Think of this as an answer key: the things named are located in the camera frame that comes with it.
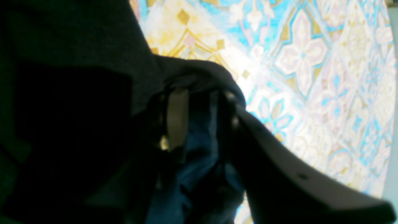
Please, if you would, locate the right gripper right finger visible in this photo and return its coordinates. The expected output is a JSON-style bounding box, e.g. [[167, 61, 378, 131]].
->
[[224, 92, 397, 224]]

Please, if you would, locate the black t-shirt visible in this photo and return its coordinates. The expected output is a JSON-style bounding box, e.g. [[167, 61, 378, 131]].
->
[[1, 0, 246, 224]]

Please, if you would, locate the patterned tablecloth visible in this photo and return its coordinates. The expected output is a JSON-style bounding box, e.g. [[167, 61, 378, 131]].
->
[[129, 0, 398, 224]]

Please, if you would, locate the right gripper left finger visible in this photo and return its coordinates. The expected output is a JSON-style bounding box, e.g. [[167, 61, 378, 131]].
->
[[160, 88, 189, 156]]

